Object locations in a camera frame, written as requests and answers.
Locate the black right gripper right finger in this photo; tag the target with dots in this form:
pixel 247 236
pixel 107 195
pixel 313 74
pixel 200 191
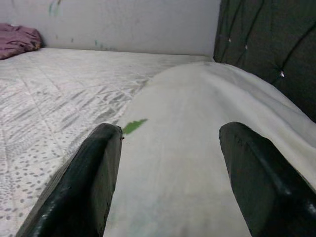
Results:
pixel 266 187

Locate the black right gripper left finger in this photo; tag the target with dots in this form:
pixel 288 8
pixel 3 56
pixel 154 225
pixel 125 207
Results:
pixel 81 187

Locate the grey patterned mattress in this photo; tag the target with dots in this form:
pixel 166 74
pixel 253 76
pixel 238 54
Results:
pixel 61 98

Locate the black tufted headboard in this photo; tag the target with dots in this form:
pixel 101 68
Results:
pixel 266 37

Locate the purple cartoon print blanket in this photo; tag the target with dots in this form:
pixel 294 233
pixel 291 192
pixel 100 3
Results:
pixel 14 42

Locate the white pillow green tree print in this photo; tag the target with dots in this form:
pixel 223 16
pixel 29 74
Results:
pixel 185 111

